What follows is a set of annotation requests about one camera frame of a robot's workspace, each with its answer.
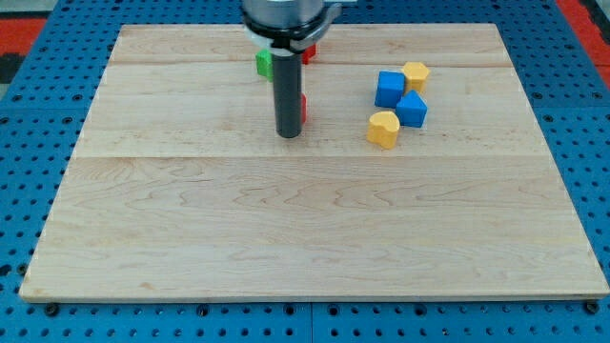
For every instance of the yellow hexagon block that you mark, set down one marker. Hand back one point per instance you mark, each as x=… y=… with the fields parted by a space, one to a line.
x=416 y=76

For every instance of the light wooden board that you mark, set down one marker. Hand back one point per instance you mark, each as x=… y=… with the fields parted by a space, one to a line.
x=179 y=189

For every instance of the red star block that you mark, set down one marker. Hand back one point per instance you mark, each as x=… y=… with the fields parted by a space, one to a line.
x=308 y=55

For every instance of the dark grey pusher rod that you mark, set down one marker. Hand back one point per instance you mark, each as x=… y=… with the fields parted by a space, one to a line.
x=287 y=95

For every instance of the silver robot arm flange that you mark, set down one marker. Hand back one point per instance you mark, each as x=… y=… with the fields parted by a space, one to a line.
x=286 y=27

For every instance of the blue cube block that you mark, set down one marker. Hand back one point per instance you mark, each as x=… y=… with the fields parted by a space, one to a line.
x=390 y=88

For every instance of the blue pentagon block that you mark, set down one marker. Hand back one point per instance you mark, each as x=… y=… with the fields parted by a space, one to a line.
x=411 y=110

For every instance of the red circle block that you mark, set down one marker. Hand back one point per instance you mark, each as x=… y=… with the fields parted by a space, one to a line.
x=303 y=108

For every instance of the yellow heart block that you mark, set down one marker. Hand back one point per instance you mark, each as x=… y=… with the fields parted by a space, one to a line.
x=383 y=129

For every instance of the green block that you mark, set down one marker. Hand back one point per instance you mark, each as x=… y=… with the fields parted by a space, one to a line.
x=264 y=64

